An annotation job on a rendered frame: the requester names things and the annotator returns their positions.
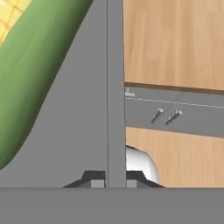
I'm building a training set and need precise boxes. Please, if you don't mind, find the silver cupboard handle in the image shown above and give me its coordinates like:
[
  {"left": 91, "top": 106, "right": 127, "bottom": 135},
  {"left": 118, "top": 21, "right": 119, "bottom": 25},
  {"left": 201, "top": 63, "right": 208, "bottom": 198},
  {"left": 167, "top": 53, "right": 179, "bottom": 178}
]
[
  {"left": 150, "top": 108, "right": 165, "bottom": 124},
  {"left": 164, "top": 109, "right": 184, "bottom": 126}
]

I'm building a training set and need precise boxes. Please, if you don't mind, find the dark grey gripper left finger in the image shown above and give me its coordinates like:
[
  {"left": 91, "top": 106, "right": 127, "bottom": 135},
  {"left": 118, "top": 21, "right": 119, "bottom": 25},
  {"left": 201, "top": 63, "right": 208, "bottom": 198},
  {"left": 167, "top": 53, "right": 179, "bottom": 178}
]
[{"left": 62, "top": 170, "right": 107, "bottom": 189}]

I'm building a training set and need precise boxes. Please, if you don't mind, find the white round object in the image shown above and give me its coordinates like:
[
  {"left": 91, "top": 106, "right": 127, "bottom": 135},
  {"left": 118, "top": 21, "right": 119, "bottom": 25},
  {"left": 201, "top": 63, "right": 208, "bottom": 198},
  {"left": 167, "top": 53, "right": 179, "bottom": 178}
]
[{"left": 125, "top": 144, "right": 160, "bottom": 186}]

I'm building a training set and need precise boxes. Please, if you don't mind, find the grey cupboard door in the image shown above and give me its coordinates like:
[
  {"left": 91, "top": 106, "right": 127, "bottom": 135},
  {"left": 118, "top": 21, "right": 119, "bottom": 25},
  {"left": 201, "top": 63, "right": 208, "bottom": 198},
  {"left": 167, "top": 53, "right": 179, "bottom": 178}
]
[
  {"left": 152, "top": 88, "right": 224, "bottom": 138},
  {"left": 124, "top": 85, "right": 186, "bottom": 131}
]

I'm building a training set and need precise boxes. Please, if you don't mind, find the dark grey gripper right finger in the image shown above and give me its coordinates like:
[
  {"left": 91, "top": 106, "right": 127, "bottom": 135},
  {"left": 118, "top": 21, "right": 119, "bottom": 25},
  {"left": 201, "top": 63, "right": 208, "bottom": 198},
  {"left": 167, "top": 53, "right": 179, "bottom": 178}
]
[{"left": 125, "top": 171, "right": 166, "bottom": 189}]

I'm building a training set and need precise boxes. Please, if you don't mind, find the corn cob with green husk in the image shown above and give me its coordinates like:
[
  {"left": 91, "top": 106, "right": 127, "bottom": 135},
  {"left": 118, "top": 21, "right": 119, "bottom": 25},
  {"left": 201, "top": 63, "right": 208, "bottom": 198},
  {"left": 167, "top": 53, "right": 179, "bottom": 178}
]
[{"left": 0, "top": 0, "right": 95, "bottom": 171}]

